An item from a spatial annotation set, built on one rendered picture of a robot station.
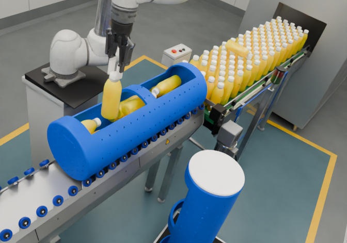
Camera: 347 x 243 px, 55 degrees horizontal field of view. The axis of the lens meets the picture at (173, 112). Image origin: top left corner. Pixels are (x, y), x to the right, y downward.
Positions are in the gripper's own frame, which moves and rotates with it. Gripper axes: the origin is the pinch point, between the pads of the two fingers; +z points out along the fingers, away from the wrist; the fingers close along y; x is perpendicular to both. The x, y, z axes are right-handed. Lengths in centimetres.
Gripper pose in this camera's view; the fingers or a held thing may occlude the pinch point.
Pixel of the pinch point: (115, 68)
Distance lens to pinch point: 130.6
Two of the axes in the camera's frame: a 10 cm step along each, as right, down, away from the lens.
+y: 7.4, 5.4, -4.0
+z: -2.3, 7.6, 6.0
